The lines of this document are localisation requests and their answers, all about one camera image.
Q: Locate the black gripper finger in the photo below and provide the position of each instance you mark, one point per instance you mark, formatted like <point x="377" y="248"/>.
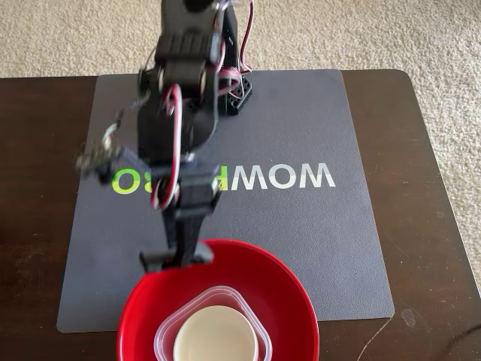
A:
<point x="189" y="237"/>
<point x="170" y="233"/>

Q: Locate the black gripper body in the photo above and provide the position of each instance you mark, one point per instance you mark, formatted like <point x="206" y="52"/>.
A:
<point x="189" y="217"/>

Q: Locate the clear square plastic container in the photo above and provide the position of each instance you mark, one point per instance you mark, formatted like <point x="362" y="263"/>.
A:
<point x="165" y="331"/>

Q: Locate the small white ceramic bowl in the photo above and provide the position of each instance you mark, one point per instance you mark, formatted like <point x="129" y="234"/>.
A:
<point x="218" y="334"/>

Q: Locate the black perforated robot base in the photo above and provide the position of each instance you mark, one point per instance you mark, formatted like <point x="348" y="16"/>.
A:
<point x="242" y="94"/>

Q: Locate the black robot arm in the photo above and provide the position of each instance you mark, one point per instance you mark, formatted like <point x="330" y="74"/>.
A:
<point x="188" y="75"/>

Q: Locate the large red bowl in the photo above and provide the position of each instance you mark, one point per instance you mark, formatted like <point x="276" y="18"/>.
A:
<point x="285" y="301"/>

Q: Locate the gray mat with WOWROBO print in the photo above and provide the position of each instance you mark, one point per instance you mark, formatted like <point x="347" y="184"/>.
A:
<point x="300" y="244"/>

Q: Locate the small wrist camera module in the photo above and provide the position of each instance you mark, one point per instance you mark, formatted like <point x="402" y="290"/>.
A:
<point x="99" y="158"/>

